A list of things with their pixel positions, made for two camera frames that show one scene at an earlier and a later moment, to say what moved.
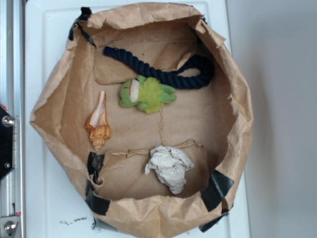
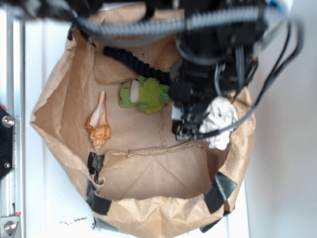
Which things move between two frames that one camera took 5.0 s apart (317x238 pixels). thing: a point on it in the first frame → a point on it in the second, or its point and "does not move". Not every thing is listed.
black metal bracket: (7, 125) does not move
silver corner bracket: (8, 225) does not move
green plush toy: (146, 93) does not move
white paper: (170, 164) → (222, 111)
